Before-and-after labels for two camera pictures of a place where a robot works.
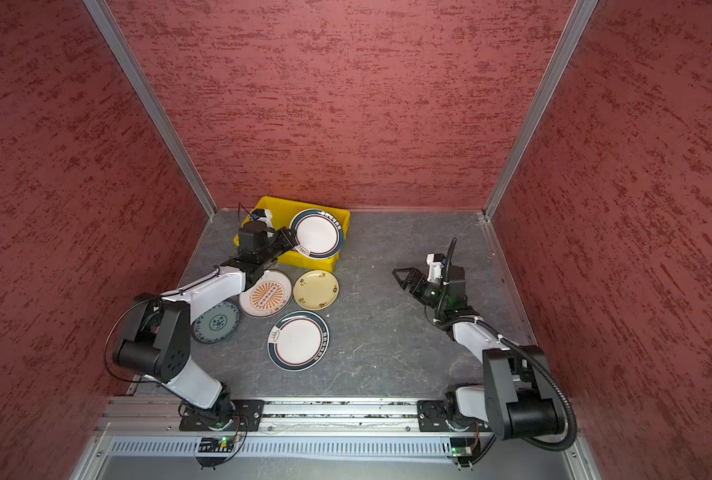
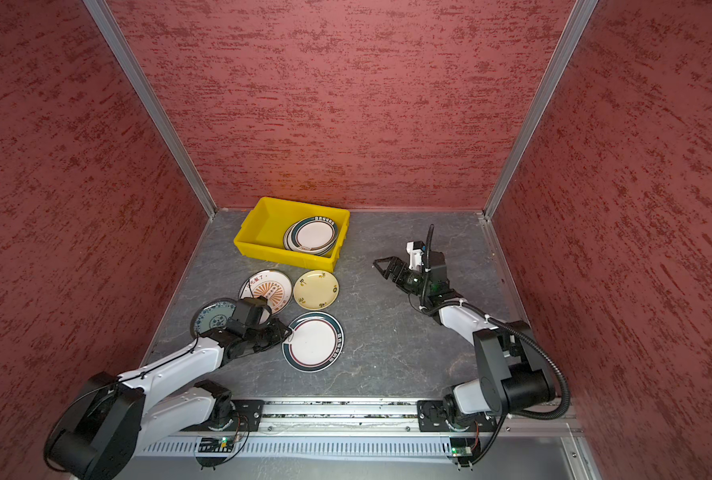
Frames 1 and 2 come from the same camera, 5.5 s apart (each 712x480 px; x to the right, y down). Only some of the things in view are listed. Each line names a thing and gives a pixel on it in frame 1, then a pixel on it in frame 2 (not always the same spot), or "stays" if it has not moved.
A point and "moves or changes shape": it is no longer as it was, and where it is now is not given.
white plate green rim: (297, 340) moves or changes shape
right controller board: (461, 446) stays
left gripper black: (289, 243) -> (279, 334)
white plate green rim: (319, 233) moves or changes shape
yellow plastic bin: (281, 212) stays
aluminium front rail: (135, 416) stays
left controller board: (215, 445) stays
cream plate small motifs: (316, 290) stays
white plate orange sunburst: (268, 296) stays
